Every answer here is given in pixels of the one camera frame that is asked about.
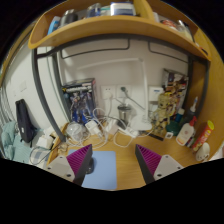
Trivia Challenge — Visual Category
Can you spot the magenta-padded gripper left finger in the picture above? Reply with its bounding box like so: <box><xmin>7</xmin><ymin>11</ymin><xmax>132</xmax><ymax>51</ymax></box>
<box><xmin>43</xmin><ymin>143</ymin><xmax>94</xmax><ymax>186</ymax></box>

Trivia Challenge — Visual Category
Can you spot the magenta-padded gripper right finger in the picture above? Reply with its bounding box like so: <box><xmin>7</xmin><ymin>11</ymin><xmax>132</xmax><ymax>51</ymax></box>
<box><xmin>134</xmin><ymin>143</ymin><xmax>184</xmax><ymax>185</ymax></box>

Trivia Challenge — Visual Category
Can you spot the light blue mouse pad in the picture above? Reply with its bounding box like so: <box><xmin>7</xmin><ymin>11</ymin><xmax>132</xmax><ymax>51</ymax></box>
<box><xmin>67</xmin><ymin>149</ymin><xmax>118</xmax><ymax>191</ymax></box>

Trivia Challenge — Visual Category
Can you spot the clear round container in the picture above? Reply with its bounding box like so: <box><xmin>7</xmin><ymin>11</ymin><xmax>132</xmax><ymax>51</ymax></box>
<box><xmin>65</xmin><ymin>121</ymin><xmax>84</xmax><ymax>143</ymax></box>

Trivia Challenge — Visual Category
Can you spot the white pump bottle red cap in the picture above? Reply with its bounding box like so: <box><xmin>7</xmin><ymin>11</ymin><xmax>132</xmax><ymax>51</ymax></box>
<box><xmin>175</xmin><ymin>115</ymin><xmax>198</xmax><ymax>147</ymax></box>

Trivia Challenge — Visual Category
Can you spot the green round container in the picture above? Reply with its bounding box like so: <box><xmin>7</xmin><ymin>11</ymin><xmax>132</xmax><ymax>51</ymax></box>
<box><xmin>166</xmin><ymin>120</ymin><xmax>183</xmax><ymax>136</ymax></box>

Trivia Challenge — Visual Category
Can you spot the white mug with face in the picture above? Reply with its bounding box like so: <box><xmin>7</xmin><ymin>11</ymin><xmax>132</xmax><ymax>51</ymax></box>
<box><xmin>195</xmin><ymin>142</ymin><xmax>211</xmax><ymax>163</ymax></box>

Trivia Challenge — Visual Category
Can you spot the white charger block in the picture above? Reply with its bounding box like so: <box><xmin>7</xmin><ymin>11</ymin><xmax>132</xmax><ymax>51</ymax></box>
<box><xmin>106</xmin><ymin>119</ymin><xmax>119</xmax><ymax>134</ymax></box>
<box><xmin>84</xmin><ymin>119</ymin><xmax>99</xmax><ymax>136</ymax></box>

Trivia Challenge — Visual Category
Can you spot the red chips can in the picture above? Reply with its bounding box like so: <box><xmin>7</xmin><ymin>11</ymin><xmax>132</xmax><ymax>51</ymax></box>
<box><xmin>191</xmin><ymin>119</ymin><xmax>215</xmax><ymax>153</ymax></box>

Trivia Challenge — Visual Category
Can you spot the white power strip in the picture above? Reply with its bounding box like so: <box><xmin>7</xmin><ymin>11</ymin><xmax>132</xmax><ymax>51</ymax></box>
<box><xmin>116</xmin><ymin>124</ymin><xmax>139</xmax><ymax>138</ymax></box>

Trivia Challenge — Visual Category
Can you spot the teal bedding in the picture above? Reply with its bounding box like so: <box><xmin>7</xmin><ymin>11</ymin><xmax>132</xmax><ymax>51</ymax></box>
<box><xmin>0</xmin><ymin>120</ymin><xmax>34</xmax><ymax>164</ymax></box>

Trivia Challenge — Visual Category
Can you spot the blue white electric toothbrush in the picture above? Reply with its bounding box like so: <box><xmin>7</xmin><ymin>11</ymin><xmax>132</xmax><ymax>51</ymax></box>
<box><xmin>188</xmin><ymin>96</ymin><xmax>199</xmax><ymax>123</ymax></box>

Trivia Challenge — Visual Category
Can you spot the metal cup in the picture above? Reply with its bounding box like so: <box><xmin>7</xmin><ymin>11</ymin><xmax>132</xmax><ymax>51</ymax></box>
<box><xmin>117</xmin><ymin>103</ymin><xmax>133</xmax><ymax>124</ymax></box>

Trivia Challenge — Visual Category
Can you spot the blue robot model kit box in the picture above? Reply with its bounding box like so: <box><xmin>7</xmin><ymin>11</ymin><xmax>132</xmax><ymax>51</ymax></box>
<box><xmin>61</xmin><ymin>77</ymin><xmax>98</xmax><ymax>124</ymax></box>

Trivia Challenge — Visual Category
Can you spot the wooden shelf unit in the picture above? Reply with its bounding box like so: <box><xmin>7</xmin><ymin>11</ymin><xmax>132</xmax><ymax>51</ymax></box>
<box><xmin>27</xmin><ymin>0</ymin><xmax>213</xmax><ymax>62</ymax></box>

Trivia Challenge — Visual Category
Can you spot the white cable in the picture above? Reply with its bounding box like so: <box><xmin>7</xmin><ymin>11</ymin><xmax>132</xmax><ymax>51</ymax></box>
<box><xmin>64</xmin><ymin>107</ymin><xmax>149</xmax><ymax>149</ymax></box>

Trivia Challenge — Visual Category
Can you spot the white wall box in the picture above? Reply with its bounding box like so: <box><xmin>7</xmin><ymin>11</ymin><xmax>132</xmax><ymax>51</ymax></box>
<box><xmin>148</xmin><ymin>85</ymin><xmax>165</xmax><ymax>103</ymax></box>

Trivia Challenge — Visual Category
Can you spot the grey metal frame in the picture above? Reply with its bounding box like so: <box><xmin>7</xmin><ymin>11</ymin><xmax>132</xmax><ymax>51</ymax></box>
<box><xmin>31</xmin><ymin>33</ymin><xmax>211</xmax><ymax>143</ymax></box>

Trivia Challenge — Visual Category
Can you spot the white wall socket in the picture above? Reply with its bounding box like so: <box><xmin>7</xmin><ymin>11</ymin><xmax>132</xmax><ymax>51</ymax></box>
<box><xmin>100</xmin><ymin>84</ymin><xmax>133</xmax><ymax>100</ymax></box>

